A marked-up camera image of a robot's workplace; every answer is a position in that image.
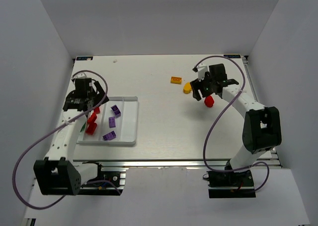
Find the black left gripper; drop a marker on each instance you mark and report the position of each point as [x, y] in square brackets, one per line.
[98, 95]

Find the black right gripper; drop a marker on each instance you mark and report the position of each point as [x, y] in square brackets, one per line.
[198, 89]

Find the yellow rounded lego piece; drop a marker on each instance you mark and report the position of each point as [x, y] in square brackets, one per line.
[187, 88]

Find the red sloped lego brick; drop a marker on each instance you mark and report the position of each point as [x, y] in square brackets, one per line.
[96, 110]

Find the orange 2x3 lego brick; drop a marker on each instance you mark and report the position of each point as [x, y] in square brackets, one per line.
[176, 80]

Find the red rounded lego piece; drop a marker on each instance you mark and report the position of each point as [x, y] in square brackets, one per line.
[209, 101]

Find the purple paw print lego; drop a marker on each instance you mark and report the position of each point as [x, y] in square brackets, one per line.
[116, 110]

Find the red 2x4 lego brick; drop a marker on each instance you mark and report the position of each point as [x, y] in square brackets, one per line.
[91, 129]

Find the red curved lego brick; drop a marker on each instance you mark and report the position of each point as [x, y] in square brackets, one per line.
[92, 118]

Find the purple lego brick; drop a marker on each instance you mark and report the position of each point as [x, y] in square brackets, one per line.
[112, 122]

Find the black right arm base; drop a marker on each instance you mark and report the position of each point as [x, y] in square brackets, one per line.
[230, 185]

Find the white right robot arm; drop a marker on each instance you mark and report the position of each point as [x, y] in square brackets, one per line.
[261, 127]

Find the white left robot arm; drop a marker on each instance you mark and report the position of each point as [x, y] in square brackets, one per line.
[56, 174]

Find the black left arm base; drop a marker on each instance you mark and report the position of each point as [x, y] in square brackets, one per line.
[101, 180]

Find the green lego pile in tray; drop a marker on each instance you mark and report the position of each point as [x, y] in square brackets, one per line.
[83, 127]

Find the white divided sorting tray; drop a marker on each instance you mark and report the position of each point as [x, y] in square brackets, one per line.
[116, 123]

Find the blue left table label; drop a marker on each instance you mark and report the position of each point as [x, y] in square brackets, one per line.
[84, 58]

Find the blue table label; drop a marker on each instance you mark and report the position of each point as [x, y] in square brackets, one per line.
[232, 56]
[84, 58]

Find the blue right table label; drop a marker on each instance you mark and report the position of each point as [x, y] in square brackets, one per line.
[232, 56]

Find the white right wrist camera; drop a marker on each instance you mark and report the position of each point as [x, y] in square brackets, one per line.
[201, 70]

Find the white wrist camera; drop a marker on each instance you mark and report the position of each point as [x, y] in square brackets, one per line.
[201, 70]
[79, 75]

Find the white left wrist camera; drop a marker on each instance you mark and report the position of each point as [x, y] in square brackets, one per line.
[79, 75]

